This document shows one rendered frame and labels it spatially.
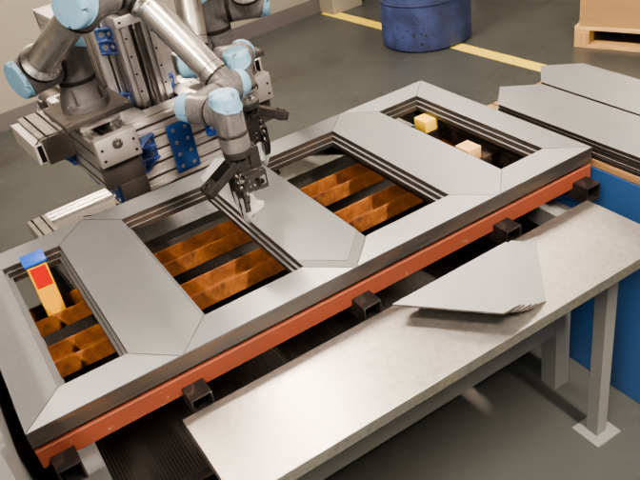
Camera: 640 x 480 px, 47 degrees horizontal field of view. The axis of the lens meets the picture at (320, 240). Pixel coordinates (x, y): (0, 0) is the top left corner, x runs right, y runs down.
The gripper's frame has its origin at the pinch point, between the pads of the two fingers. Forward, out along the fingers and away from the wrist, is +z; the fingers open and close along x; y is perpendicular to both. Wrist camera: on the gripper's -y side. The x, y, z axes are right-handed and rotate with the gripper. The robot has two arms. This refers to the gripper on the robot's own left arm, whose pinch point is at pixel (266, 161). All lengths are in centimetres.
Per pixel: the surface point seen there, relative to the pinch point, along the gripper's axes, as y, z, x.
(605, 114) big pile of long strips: -86, 2, 51
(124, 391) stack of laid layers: 68, 2, 62
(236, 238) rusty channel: 17.7, 15.8, 7.1
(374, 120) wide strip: -38.7, 0.9, 1.5
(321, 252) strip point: 13, 1, 51
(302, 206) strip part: 5.1, 0.6, 29.2
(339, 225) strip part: 3.1, 0.6, 44.4
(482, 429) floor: -27, 86, 59
